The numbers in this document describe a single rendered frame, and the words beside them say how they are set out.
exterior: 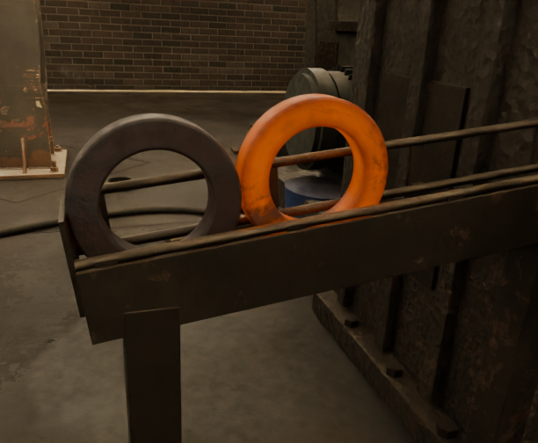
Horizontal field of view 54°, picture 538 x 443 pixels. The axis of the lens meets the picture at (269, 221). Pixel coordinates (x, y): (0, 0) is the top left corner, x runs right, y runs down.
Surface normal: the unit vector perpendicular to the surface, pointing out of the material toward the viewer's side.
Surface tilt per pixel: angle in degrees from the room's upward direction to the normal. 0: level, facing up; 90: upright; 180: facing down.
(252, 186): 90
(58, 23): 90
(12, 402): 0
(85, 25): 90
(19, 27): 90
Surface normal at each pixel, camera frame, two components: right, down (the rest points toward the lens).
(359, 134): 0.32, 0.35
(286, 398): 0.05, -0.94
